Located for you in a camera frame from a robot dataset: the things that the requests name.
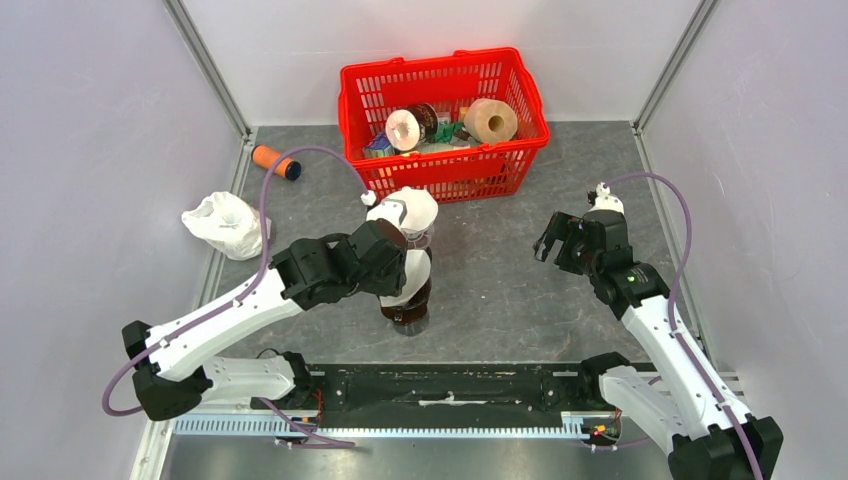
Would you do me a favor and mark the white paper coffee filter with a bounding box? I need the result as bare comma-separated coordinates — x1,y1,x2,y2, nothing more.
394,187,438,234
379,249,431,308

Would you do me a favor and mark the clear glass coffee dripper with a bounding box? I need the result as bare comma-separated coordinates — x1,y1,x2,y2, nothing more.
403,223,435,250

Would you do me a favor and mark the brown plastic coffee dripper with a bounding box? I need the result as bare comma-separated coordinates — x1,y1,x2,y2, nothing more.
380,279,432,326

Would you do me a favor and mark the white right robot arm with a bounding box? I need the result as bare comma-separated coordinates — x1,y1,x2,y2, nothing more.
534,210,784,479

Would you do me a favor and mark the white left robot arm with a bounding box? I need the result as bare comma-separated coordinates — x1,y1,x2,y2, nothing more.
122,219,407,421

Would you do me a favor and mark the small glass measuring beaker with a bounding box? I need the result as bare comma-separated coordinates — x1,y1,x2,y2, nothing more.
392,316,430,337

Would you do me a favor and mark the blue small box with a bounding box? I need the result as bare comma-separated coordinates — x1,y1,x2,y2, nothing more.
362,132,397,159

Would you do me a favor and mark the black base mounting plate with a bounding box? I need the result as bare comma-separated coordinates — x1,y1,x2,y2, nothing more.
248,362,654,432

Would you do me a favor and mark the beige tape roll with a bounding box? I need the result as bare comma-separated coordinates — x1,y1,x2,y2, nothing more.
463,98,518,145

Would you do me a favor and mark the red plastic shopping basket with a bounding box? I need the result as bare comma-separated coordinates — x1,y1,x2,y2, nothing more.
337,47,550,203

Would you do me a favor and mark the green packet in basket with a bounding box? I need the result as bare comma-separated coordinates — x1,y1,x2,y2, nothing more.
433,121,471,144

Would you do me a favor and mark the white crumpled plastic bag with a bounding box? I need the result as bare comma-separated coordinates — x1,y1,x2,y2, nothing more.
180,191,271,261

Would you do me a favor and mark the orange cylindrical bottle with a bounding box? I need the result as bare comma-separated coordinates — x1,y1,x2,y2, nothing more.
251,145,302,181

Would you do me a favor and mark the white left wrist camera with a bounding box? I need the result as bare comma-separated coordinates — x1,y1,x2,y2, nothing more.
360,189,413,231

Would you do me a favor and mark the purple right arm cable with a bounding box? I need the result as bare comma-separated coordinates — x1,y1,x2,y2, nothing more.
602,172,766,480

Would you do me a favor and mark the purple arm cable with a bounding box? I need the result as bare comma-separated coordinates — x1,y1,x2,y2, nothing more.
101,145,372,419
602,172,766,480

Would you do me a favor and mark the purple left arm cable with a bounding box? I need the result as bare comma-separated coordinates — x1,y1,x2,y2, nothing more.
101,145,372,419

